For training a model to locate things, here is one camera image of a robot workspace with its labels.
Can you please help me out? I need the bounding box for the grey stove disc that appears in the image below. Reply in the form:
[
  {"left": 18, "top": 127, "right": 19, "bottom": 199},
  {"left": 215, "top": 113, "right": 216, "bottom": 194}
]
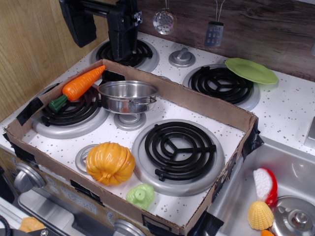
[
  {"left": 75, "top": 145, "right": 96, "bottom": 175},
  {"left": 114, "top": 113, "right": 147, "bottom": 131}
]

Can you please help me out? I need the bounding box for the grey front stove disc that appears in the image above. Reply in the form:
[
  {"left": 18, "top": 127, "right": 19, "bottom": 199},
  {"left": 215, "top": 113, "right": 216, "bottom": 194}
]
[{"left": 75, "top": 145, "right": 96, "bottom": 175}]

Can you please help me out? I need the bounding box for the grey back stove knob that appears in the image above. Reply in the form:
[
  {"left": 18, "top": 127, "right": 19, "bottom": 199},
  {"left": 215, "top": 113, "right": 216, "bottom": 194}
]
[{"left": 168, "top": 48, "right": 196, "bottom": 68}]

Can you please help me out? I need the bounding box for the brown cardboard fence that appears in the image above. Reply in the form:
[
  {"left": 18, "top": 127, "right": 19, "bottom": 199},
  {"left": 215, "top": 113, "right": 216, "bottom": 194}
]
[{"left": 5, "top": 59, "right": 258, "bottom": 236}]

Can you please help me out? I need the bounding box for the stainless steel pot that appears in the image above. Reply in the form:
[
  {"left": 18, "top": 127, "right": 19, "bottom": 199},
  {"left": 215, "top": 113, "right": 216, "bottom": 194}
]
[{"left": 97, "top": 81, "right": 158, "bottom": 114}]

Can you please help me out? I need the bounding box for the hanging metal slotted spatula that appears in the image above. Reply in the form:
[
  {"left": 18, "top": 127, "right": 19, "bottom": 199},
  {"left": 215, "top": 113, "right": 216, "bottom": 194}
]
[{"left": 204, "top": 0, "right": 225, "bottom": 47}]

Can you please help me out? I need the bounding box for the grey front middle knob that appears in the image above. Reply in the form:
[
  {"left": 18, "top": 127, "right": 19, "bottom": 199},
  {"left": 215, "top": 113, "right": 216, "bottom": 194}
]
[{"left": 113, "top": 219, "right": 145, "bottom": 236}]

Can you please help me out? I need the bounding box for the front left black burner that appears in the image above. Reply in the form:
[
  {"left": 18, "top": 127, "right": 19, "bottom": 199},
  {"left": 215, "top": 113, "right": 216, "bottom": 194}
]
[{"left": 31, "top": 85, "right": 109, "bottom": 139}]

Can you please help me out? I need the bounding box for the orange toy carrot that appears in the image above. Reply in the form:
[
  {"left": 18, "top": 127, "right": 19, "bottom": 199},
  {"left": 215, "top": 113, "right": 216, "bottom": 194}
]
[{"left": 48, "top": 65, "right": 106, "bottom": 113}]

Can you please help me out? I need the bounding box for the orange toy food piece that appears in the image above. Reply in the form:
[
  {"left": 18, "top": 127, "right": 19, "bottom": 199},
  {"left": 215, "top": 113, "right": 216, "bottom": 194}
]
[{"left": 19, "top": 217, "right": 45, "bottom": 233}]

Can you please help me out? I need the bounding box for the hanging metal strainer ladle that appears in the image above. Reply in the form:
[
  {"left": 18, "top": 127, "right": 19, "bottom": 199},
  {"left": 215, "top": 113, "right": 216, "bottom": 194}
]
[{"left": 153, "top": 0, "right": 177, "bottom": 35}]

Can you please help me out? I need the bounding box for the black burner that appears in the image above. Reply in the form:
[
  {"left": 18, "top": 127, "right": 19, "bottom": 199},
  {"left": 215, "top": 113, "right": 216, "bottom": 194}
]
[
  {"left": 183, "top": 64, "right": 260, "bottom": 111},
  {"left": 90, "top": 39, "right": 159, "bottom": 72},
  {"left": 131, "top": 119, "right": 225, "bottom": 197},
  {"left": 31, "top": 85, "right": 109, "bottom": 139}
]

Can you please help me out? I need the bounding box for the red white toy radish slice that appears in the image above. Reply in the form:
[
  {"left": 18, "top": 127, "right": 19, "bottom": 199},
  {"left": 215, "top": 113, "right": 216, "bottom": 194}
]
[{"left": 253, "top": 168, "right": 278, "bottom": 206}]

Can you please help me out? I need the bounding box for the silver oven door handle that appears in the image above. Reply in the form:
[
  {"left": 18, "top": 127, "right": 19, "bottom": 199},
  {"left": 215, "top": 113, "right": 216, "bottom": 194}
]
[{"left": 18, "top": 190, "right": 114, "bottom": 236}]

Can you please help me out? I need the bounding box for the grey centre stove disc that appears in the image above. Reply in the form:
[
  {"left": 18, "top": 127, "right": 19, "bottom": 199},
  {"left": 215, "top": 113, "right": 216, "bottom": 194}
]
[{"left": 114, "top": 113, "right": 147, "bottom": 131}]

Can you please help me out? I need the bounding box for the black cable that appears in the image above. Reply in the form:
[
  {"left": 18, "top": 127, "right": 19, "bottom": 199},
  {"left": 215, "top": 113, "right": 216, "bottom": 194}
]
[{"left": 0, "top": 214, "right": 12, "bottom": 236}]

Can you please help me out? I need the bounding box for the light green toy broccoli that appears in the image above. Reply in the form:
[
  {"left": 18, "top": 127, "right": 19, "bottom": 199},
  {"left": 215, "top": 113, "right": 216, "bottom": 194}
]
[{"left": 126, "top": 183, "right": 155, "bottom": 210}]

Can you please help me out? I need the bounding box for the grey front left knob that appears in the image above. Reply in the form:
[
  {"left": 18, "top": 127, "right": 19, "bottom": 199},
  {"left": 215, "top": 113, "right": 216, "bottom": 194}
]
[{"left": 14, "top": 163, "right": 46, "bottom": 193}]

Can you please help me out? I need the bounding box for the front right black burner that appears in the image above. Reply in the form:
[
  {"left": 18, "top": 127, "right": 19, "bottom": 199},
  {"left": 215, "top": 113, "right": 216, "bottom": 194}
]
[{"left": 131, "top": 119, "right": 225, "bottom": 197}]

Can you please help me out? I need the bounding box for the silver pot lid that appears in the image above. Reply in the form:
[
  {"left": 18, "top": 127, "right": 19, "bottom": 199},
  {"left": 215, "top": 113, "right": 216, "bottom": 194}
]
[{"left": 269, "top": 196, "right": 315, "bottom": 236}]

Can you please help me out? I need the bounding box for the back right black burner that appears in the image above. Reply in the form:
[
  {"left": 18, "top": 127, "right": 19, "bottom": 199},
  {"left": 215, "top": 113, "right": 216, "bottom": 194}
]
[{"left": 183, "top": 64, "right": 260, "bottom": 111}]

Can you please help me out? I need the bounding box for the small orange toy piece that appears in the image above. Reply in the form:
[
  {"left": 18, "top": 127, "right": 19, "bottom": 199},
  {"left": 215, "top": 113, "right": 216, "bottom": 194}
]
[{"left": 260, "top": 230, "right": 274, "bottom": 236}]

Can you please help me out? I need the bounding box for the green plastic plate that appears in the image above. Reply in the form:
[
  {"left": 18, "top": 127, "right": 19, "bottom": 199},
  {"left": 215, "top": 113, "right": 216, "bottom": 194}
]
[{"left": 224, "top": 58, "right": 278, "bottom": 85}]

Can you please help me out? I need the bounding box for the yellow toy corn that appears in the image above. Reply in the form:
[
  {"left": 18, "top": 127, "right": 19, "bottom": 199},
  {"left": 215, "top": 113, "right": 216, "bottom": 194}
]
[{"left": 247, "top": 201, "right": 274, "bottom": 230}]

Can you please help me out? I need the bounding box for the orange toy pumpkin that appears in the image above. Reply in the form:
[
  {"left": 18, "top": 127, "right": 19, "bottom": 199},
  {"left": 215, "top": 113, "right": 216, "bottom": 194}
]
[{"left": 86, "top": 142, "right": 135, "bottom": 186}]

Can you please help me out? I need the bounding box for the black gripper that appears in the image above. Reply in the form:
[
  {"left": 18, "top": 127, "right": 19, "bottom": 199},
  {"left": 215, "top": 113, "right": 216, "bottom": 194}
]
[{"left": 107, "top": 0, "right": 142, "bottom": 61}]

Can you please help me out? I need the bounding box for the back left black burner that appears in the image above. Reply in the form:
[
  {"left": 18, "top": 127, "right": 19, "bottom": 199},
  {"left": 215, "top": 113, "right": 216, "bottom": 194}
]
[{"left": 90, "top": 39, "right": 159, "bottom": 72}]

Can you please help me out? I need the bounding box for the silver toy sink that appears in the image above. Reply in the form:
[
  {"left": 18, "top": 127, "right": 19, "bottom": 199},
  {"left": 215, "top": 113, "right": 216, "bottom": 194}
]
[{"left": 209, "top": 138, "right": 315, "bottom": 236}]

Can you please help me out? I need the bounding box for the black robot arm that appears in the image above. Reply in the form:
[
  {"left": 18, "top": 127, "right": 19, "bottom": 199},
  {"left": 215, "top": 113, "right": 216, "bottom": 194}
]
[{"left": 59, "top": 0, "right": 142, "bottom": 61}]

